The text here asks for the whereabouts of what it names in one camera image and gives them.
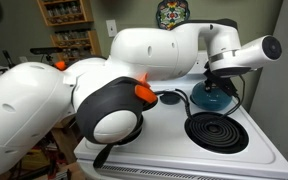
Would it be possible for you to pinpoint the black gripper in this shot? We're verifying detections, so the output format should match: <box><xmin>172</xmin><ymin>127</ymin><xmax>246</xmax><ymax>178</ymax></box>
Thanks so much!
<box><xmin>204</xmin><ymin>63</ymin><xmax>237</xmax><ymax>96</ymax></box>

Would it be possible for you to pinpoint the blue kettle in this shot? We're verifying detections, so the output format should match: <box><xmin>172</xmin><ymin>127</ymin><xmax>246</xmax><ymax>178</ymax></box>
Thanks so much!
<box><xmin>190</xmin><ymin>82</ymin><xmax>232</xmax><ymax>111</ymax></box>

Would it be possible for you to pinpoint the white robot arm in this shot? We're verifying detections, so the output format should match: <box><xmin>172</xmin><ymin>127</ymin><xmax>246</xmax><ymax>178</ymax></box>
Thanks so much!
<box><xmin>0</xmin><ymin>19</ymin><xmax>282</xmax><ymax>174</ymax></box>

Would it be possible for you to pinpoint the white electric stove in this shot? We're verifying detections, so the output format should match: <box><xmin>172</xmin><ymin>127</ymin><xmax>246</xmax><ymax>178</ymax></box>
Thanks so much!
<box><xmin>73</xmin><ymin>50</ymin><xmax>288</xmax><ymax>180</ymax></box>

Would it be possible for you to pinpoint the small blue spoon rest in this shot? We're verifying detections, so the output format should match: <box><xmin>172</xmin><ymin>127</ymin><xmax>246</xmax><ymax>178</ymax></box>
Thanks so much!
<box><xmin>160</xmin><ymin>93</ymin><xmax>180</xmax><ymax>105</ymax></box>

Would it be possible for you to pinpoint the black frying pan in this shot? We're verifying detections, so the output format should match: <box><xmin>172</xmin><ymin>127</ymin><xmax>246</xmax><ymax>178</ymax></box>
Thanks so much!
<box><xmin>92</xmin><ymin>114</ymin><xmax>145</xmax><ymax>169</ymax></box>

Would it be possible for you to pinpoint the wooden spice rack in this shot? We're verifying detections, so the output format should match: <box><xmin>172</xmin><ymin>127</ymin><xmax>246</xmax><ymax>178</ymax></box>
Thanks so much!
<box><xmin>51</xmin><ymin>29</ymin><xmax>102</xmax><ymax>62</ymax></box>

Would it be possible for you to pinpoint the wooden side table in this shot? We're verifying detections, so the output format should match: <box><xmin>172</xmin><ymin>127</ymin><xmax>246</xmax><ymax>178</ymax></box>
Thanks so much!
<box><xmin>51</xmin><ymin>115</ymin><xmax>82</xmax><ymax>164</ymax></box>

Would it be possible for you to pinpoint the upper wooden spice shelf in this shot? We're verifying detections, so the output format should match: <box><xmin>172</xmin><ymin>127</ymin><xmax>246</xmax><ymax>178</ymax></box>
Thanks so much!
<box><xmin>36</xmin><ymin>0</ymin><xmax>94</xmax><ymax>26</ymax></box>

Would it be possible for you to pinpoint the yellow crate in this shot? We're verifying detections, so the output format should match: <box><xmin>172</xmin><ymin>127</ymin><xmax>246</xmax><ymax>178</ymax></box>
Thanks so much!
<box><xmin>20</xmin><ymin>149</ymin><xmax>50</xmax><ymax>170</ymax></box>

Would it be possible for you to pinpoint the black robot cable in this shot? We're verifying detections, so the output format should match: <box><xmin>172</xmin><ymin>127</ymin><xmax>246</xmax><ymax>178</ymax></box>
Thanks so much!
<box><xmin>152</xmin><ymin>73</ymin><xmax>247</xmax><ymax>122</ymax></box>

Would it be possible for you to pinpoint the colourful decorative wall plate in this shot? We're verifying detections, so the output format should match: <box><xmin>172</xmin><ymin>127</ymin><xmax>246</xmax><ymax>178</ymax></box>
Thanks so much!
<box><xmin>156</xmin><ymin>0</ymin><xmax>190</xmax><ymax>30</ymax></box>

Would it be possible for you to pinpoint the white wall switch plate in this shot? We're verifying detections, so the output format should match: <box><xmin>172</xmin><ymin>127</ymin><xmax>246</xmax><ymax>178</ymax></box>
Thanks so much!
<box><xmin>106</xmin><ymin>20</ymin><xmax>117</xmax><ymax>37</ymax></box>

